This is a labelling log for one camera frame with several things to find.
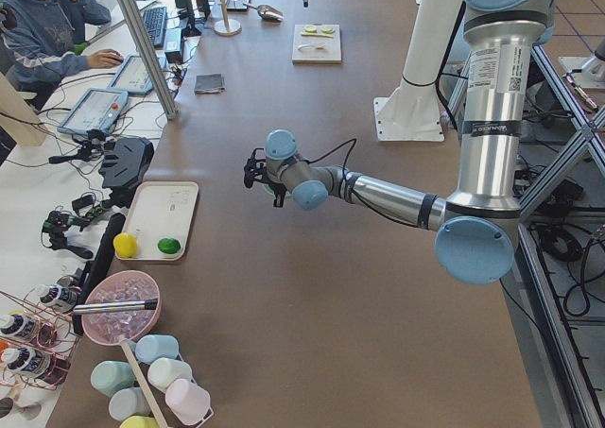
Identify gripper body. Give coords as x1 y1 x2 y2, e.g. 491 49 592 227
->
267 177 286 195

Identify white ceramic spoon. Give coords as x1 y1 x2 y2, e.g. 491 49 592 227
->
297 43 326 51

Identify light green bowl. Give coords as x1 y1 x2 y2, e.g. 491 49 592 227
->
263 183 286 197

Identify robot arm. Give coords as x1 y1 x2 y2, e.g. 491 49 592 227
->
245 0 555 284

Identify pink bowl with ice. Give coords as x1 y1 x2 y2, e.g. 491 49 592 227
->
81 270 162 346

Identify metal scoop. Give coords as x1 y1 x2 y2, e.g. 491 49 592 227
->
245 3 284 23

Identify yellow plastic knife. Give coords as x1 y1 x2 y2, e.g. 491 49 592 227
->
300 31 335 39

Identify bamboo cutting board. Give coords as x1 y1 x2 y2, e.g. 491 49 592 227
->
291 24 342 64

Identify wooden mug tree stand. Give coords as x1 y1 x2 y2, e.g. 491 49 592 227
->
213 0 242 37

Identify green lime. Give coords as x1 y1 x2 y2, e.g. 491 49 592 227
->
157 237 182 255

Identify beige rabbit tray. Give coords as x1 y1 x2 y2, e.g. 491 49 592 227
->
121 181 199 262

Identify black keyboard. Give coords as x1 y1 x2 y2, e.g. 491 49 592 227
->
142 6 167 48

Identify yellow lemon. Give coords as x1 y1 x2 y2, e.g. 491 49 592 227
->
112 232 138 259

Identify metal tongs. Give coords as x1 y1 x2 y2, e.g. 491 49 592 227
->
72 299 160 315

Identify far teach pendant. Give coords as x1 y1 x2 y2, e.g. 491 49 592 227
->
108 55 153 95

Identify teach pendant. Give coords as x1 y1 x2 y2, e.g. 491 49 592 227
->
58 88 130 136
108 55 153 95

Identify near teach pendant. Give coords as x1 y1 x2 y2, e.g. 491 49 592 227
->
58 88 130 136

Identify pale mint cup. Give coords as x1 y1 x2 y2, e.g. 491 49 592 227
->
147 357 193 392

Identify pink cup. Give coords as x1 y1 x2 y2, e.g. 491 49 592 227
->
164 379 211 426

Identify white cup rack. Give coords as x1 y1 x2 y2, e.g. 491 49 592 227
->
118 336 214 427

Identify green cup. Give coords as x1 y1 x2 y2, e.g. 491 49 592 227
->
90 361 136 397

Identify grey blue cup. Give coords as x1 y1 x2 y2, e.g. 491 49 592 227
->
109 387 151 421

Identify yellow cup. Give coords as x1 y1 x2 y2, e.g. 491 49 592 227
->
119 415 159 428

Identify person in blue hoodie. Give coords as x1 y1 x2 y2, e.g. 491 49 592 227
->
1 0 123 108

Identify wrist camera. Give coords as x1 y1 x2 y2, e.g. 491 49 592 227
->
244 147 268 189

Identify aluminium frame post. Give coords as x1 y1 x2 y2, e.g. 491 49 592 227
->
117 0 178 120

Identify copper wire bottle rack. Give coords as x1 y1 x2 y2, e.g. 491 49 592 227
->
1 289 79 390

